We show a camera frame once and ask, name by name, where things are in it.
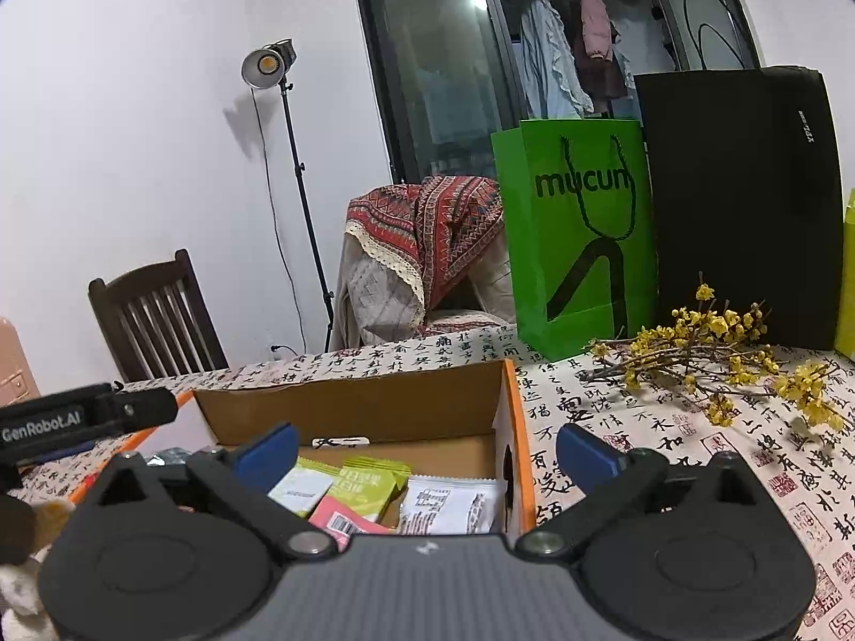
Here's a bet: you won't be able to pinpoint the yellow green stick packet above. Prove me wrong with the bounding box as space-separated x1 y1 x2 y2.
268 457 340 518

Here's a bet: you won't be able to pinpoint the pink snack packet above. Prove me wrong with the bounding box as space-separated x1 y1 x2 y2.
309 495 390 551

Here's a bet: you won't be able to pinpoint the green snack bar packet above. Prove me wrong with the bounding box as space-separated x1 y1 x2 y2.
328 456 411 522

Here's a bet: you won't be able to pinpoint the white silver snack packet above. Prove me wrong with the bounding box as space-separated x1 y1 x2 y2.
397 475 501 535

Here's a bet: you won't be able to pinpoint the gloved left hand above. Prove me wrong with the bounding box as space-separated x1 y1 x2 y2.
2 498 75 641

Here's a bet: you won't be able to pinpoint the pink hard suitcase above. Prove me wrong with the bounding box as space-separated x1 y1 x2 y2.
0 317 41 407

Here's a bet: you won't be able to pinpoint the small white snack packet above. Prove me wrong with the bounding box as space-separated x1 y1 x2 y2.
310 435 371 450

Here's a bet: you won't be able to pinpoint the dark wooden chair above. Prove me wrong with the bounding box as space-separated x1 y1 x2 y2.
87 249 228 382

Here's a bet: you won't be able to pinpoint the orange cardboard pumpkin box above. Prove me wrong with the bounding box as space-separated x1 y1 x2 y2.
65 357 538 538

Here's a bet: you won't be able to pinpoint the yellow flower branch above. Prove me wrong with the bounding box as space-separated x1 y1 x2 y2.
578 282 851 439

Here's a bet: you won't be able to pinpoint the calligraphy print tablecloth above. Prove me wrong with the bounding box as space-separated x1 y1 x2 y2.
39 329 853 639

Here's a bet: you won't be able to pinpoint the cloth covered armchair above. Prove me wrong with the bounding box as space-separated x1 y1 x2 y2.
332 175 516 350

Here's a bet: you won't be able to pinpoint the green mucun paper bag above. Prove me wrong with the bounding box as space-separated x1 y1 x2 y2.
491 119 658 361

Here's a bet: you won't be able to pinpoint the yellow green snack box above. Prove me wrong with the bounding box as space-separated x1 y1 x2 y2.
835 190 855 361

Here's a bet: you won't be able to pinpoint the black paper bag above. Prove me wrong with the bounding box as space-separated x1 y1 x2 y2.
636 64 843 350

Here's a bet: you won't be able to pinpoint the studio lamp on stand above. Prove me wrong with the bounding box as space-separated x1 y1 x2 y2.
239 37 337 354

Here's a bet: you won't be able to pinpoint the hanging clothes on balcony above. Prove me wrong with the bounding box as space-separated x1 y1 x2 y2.
517 0 641 120

